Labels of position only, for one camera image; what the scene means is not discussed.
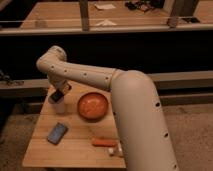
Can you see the blue smartphone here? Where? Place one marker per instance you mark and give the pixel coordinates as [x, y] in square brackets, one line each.
[57, 133]

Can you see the orange bowl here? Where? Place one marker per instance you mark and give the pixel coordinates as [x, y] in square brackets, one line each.
[92, 106]

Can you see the black cable clutter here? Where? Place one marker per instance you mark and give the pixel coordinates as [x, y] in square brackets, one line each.
[144, 5]

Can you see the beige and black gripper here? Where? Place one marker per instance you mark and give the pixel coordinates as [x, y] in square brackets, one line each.
[59, 90]

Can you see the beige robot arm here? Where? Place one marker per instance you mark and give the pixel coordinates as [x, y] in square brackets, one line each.
[136, 106]

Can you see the grey metal post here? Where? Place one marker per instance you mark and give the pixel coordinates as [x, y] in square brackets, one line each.
[182, 9]
[83, 4]

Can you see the white paper sheet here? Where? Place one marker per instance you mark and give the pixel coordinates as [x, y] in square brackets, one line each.
[105, 6]

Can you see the small white eraser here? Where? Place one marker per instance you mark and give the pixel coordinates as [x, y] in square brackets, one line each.
[111, 151]

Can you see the orange carrot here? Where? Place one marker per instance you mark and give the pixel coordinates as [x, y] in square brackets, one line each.
[103, 142]

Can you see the white ceramic cup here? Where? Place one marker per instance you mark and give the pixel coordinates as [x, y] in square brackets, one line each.
[60, 107]

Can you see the grey metal post right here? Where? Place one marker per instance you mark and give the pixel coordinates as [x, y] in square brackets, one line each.
[182, 9]

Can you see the folded white paper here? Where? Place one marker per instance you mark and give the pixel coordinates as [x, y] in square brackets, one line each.
[106, 22]

